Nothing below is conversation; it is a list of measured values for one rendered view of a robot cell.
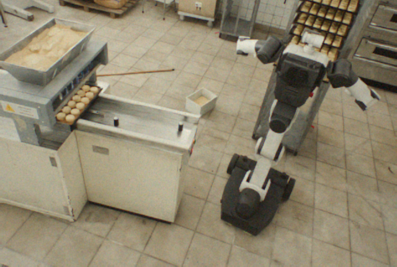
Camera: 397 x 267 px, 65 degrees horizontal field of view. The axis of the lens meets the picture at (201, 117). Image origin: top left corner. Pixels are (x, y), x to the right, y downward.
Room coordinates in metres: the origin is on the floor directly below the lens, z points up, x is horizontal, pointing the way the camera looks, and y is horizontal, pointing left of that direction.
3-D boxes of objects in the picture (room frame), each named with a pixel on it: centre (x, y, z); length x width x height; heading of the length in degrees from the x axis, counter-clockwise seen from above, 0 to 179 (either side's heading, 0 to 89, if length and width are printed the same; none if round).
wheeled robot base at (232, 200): (1.63, -0.52, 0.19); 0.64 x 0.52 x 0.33; 160
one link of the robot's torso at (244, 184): (1.60, -0.51, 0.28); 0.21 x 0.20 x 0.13; 160
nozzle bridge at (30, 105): (1.53, 0.91, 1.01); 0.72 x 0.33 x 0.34; 174
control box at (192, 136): (1.44, 0.04, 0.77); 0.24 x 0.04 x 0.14; 174
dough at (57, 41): (1.53, 0.91, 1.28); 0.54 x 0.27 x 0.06; 174
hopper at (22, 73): (1.53, 0.91, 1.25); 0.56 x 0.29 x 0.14; 174
